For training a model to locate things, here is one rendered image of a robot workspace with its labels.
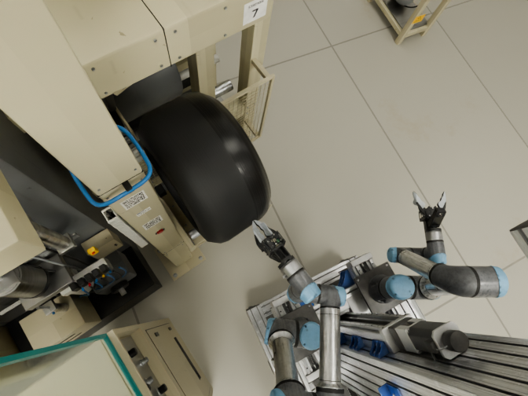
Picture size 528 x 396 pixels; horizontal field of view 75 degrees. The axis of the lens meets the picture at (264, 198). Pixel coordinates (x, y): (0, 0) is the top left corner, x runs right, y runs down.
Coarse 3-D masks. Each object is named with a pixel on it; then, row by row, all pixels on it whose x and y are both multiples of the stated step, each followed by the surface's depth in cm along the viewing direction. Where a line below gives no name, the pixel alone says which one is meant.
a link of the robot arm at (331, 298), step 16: (320, 288) 130; (336, 288) 131; (320, 304) 131; (336, 304) 128; (320, 320) 128; (336, 320) 126; (320, 336) 126; (336, 336) 123; (320, 352) 123; (336, 352) 121; (320, 368) 121; (336, 368) 119; (320, 384) 117; (336, 384) 116
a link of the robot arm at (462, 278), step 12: (396, 252) 163; (408, 252) 158; (408, 264) 153; (420, 264) 144; (432, 264) 139; (444, 264) 134; (432, 276) 133; (444, 276) 128; (456, 276) 126; (468, 276) 124; (444, 288) 129; (456, 288) 125; (468, 288) 123
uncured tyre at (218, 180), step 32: (192, 96) 125; (160, 128) 116; (192, 128) 115; (224, 128) 116; (160, 160) 115; (192, 160) 112; (224, 160) 115; (256, 160) 121; (192, 192) 113; (224, 192) 116; (256, 192) 123; (192, 224) 151; (224, 224) 122
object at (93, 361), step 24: (96, 336) 103; (0, 360) 58; (24, 360) 66; (48, 360) 73; (72, 360) 83; (96, 360) 95; (120, 360) 110; (0, 384) 56; (24, 384) 61; (48, 384) 68; (72, 384) 76; (96, 384) 86; (120, 384) 100
